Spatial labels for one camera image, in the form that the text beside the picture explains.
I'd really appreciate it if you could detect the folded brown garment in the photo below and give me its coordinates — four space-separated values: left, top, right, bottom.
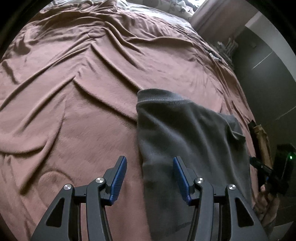
248 120 273 169

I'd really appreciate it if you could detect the white bedside table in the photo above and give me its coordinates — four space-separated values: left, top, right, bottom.
215 38 238 70

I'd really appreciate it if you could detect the right pink curtain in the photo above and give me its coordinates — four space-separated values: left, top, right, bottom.
189 0 258 44

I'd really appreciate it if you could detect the person's right hand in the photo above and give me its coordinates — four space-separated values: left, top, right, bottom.
253 184 280 227

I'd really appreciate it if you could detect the brown bed blanket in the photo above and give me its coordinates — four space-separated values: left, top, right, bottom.
1 1 254 240

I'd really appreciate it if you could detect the pile of plush toys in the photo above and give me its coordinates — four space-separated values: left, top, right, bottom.
142 0 204 18

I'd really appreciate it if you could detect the dark grey t-shirt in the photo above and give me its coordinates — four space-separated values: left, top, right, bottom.
136 89 252 240

